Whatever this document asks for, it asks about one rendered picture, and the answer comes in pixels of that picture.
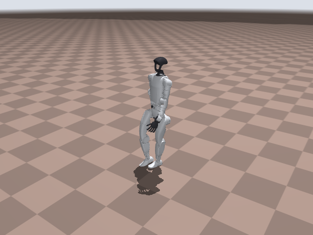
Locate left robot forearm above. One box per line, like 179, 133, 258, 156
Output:
156, 99, 168, 122

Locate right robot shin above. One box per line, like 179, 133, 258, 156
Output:
139, 139, 150, 160

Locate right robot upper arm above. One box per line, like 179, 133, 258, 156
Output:
148, 74, 152, 95

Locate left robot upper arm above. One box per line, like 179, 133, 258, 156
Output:
160, 78, 172, 104

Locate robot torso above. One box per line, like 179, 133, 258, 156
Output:
150, 72, 169, 118

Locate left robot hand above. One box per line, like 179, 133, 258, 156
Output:
146, 116, 160, 133

